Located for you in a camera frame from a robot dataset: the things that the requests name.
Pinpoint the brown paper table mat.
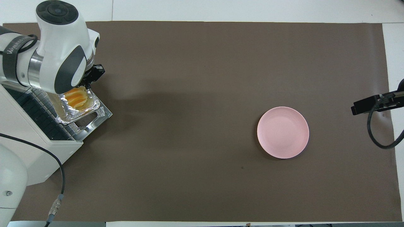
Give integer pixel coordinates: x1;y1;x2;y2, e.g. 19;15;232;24
3;21;403;222

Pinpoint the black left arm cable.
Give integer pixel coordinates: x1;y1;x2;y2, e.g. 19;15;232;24
0;34;65;227

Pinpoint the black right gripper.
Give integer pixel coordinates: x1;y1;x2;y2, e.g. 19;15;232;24
351;78;404;116

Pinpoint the golden sliced bread loaf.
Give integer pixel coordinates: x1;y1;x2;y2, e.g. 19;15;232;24
65;87;88;111

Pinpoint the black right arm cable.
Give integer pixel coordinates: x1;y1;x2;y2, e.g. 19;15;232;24
367;95;404;149

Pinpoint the aluminium foil tray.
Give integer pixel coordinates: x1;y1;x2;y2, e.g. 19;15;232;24
54;88;101;125

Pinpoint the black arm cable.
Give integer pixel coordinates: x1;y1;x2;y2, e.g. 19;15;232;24
367;95;404;149
0;34;65;227

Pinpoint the glass oven door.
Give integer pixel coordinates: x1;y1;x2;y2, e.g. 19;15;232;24
63;106;113;141

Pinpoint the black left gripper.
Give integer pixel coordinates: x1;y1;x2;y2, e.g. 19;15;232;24
83;64;105;90

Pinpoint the cream toaster oven body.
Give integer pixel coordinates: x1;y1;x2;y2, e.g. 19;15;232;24
0;84;84;186

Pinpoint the pink round plate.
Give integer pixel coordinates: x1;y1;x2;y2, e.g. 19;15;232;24
257;107;310;159

